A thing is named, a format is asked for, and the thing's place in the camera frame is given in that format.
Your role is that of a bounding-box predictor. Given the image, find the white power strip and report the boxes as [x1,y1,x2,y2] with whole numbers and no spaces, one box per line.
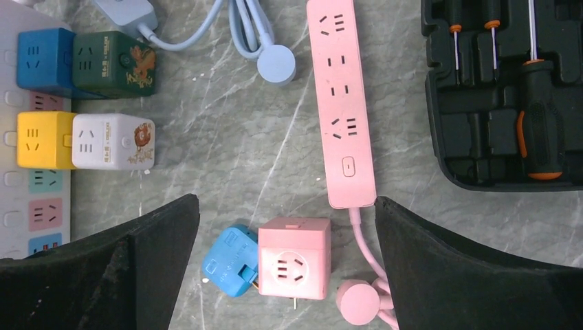
[1,1,71,259]

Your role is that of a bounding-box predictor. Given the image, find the dark green cube socket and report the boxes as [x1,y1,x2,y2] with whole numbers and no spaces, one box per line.
[71,31,157,99]

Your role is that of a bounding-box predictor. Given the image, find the blue cube socket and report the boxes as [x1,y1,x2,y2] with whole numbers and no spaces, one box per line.
[16,27,104,100]

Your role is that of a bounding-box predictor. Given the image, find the light blue plug adapter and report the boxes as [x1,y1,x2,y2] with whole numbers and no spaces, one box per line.
[202,224,259,298]

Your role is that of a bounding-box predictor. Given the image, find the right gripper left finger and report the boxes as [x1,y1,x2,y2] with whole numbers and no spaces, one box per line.
[1,194,200,329]

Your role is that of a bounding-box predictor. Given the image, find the orange black screwdriver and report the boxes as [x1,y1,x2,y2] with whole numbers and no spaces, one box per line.
[516,1,564,181]

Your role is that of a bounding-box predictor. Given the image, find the pink power strip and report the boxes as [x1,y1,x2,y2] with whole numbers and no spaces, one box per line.
[306,0,399,329]

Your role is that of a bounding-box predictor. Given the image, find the light blue power strip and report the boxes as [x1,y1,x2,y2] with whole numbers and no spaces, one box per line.
[94,0,296,87]

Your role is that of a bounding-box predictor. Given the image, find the yellow cube socket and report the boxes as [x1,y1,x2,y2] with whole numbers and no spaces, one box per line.
[16,111,76,170]

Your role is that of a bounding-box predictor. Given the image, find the pink cube socket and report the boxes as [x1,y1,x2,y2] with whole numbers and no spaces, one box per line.
[258,217,331,307]

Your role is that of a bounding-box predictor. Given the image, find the white cube socket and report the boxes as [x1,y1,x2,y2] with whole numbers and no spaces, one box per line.
[71,113,155,171]

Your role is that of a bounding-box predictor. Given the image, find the black tool case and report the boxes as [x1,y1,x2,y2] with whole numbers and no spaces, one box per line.
[421,1,582,192]

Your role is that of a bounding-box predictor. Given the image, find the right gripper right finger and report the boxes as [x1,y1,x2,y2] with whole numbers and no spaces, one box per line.
[375,197,582,329]

